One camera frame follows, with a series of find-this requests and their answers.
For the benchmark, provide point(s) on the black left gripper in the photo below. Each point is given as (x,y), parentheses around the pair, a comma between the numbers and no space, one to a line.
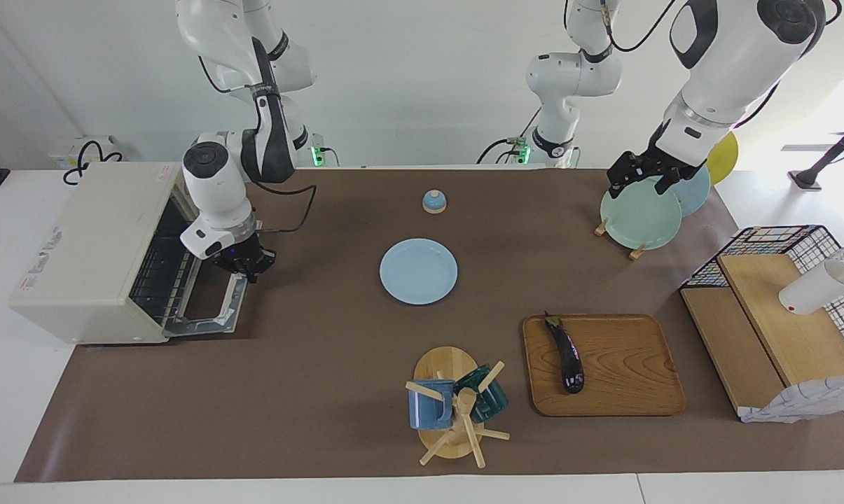
(656,164)

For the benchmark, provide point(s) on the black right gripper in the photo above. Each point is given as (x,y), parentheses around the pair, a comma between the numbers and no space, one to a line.
(243,255)

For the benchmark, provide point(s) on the cream toaster oven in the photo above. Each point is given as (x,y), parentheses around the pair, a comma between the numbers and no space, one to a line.
(92,245)

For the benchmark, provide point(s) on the light blue plate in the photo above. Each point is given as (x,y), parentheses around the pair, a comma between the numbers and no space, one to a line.
(418,271)

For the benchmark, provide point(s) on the dark purple eggplant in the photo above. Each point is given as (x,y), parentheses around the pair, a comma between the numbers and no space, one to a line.
(569,357)

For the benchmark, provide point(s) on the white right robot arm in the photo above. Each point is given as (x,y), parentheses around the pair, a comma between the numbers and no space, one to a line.
(211,182)

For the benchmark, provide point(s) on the mint green plate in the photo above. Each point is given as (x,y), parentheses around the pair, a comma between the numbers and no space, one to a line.
(639,217)

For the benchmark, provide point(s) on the pale blue racked plate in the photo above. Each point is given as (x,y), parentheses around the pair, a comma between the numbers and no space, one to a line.
(695,196)

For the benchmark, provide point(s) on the wooden plate rack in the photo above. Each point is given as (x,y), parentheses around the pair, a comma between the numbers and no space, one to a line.
(600,227)

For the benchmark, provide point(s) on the yellow plate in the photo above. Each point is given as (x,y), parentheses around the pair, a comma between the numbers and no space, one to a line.
(724,157)

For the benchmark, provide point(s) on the brown table mat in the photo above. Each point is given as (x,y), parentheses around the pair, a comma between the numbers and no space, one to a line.
(309,350)

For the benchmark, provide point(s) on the black stand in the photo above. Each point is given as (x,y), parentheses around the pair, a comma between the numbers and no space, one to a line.
(807,178)

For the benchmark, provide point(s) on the wooden serving tray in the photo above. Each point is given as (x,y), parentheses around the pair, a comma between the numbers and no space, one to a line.
(625,371)

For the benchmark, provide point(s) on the white plastic cup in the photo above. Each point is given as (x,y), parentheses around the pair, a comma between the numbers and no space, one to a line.
(814,288)

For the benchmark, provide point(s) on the blue service bell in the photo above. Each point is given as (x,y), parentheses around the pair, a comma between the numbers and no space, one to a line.
(434,203)

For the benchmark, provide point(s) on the white power strip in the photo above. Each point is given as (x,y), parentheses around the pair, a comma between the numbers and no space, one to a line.
(64,148)

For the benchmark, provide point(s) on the wooden mug tree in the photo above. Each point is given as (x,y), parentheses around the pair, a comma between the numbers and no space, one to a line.
(444,364)

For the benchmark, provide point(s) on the blue mug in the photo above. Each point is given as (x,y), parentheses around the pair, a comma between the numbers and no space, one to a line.
(425,409)

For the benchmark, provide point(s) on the teal mug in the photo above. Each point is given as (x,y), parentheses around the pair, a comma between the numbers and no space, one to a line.
(492,402)

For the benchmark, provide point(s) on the white patterned cloth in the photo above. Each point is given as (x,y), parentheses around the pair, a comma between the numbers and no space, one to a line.
(800,404)

